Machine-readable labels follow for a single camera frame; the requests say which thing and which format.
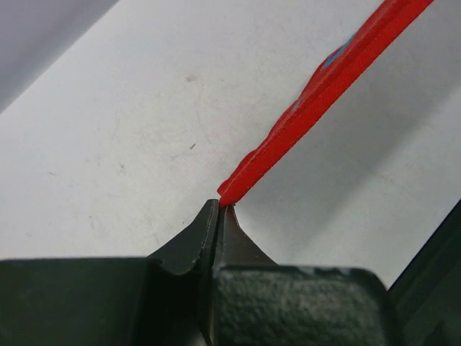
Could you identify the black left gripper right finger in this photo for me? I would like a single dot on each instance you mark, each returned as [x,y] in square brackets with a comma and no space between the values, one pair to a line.
[245,288]

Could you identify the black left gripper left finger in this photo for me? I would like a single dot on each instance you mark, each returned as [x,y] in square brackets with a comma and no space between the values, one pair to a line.
[179,288]

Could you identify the red blue patterned towel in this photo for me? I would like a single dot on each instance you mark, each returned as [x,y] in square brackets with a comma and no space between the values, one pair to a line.
[329,81]

